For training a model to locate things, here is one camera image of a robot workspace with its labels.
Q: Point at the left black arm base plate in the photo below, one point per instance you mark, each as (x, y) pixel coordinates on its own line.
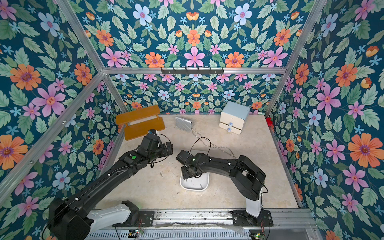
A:
(141, 218)

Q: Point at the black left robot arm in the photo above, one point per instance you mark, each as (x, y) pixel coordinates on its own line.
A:
(75, 218)

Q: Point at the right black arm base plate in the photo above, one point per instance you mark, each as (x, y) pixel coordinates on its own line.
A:
(242, 218)

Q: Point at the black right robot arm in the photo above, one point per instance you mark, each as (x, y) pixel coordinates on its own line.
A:
(248, 178)

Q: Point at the orange wooden two-tier shelf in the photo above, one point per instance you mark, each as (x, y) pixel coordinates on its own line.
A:
(137, 123)

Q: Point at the aluminium front rail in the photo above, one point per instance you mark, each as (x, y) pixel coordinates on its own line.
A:
(215, 224)

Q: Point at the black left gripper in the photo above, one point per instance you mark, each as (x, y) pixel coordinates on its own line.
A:
(164, 152)

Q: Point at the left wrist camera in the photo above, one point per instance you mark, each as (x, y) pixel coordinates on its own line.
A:
(152, 132)

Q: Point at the small white drawer cabinet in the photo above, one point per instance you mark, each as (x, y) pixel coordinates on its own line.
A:
(233, 117)

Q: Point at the black wall hook rail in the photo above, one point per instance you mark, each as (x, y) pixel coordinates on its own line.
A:
(188, 71)

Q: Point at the silver quilted pouch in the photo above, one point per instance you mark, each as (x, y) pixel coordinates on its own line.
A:
(184, 124)

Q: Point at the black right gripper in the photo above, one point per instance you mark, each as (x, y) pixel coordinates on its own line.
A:
(188, 170)

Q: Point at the white plastic storage tray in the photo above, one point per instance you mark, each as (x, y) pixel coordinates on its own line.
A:
(199, 184)

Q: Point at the red object at wall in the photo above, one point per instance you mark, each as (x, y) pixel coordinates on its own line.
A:
(270, 123)

